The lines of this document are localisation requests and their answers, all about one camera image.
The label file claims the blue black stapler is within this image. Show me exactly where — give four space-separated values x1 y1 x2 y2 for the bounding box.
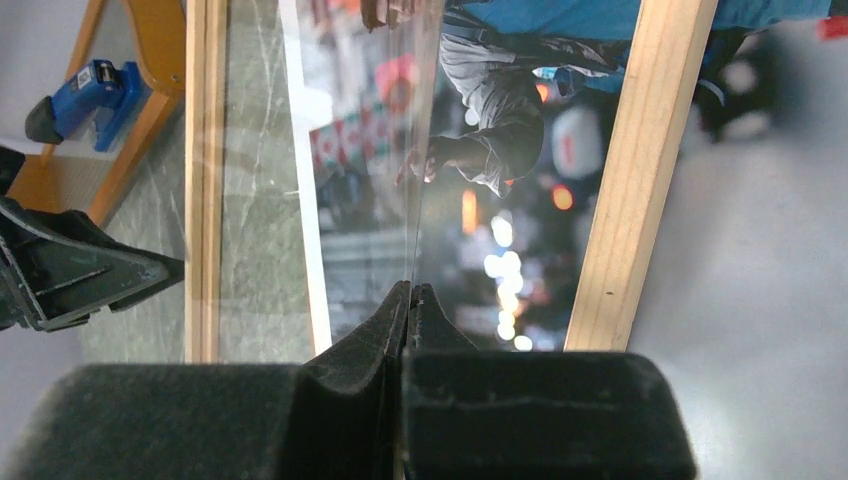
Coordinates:
24 59 148 153

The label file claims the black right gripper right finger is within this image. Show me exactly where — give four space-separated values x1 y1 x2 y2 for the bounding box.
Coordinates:
400 284 697 479

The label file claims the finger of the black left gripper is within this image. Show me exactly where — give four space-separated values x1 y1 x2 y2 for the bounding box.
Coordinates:
1 197 184 332

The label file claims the orange wooden shelf rack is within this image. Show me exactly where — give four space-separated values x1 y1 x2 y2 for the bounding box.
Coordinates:
6 1 186 224

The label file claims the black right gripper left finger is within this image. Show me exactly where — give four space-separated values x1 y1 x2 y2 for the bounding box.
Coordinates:
3 281 412 479

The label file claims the light wooden picture frame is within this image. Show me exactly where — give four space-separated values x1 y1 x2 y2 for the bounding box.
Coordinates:
184 1 716 363

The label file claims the clear acrylic frame sheet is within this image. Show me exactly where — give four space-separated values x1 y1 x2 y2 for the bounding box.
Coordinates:
220 1 442 303

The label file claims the printed street photo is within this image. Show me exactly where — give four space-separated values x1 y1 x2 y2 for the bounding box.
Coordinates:
278 0 848 480

